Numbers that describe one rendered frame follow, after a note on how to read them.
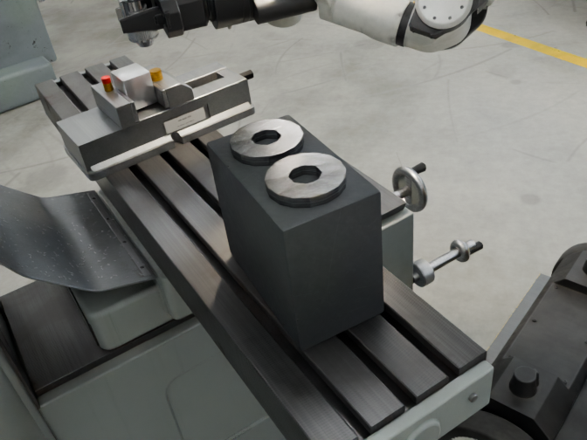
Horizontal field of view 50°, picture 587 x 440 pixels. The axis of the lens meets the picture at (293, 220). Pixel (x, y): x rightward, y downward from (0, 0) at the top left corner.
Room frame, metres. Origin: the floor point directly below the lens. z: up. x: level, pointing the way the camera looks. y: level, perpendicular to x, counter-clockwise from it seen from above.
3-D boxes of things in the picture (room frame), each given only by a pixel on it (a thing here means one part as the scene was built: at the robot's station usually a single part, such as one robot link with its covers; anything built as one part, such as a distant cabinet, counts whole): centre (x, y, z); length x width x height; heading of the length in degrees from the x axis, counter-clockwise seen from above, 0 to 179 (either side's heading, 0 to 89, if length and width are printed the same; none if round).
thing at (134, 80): (1.08, 0.26, 1.07); 0.06 x 0.05 x 0.06; 31
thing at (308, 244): (0.62, 0.00, 1.06); 0.22 x 0.12 x 0.20; 23
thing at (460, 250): (1.08, -0.34, 0.54); 0.22 x 0.06 x 0.06; 118
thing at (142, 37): (0.95, 0.19, 1.22); 0.05 x 0.05 x 0.06
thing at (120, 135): (1.09, 0.23, 1.02); 0.35 x 0.15 x 0.11; 121
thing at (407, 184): (1.19, -0.25, 0.66); 0.16 x 0.12 x 0.12; 118
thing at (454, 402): (0.94, 0.18, 0.92); 1.24 x 0.23 x 0.08; 28
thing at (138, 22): (0.92, 0.18, 1.23); 0.06 x 0.02 x 0.03; 105
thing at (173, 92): (1.11, 0.21, 1.05); 0.12 x 0.06 x 0.04; 31
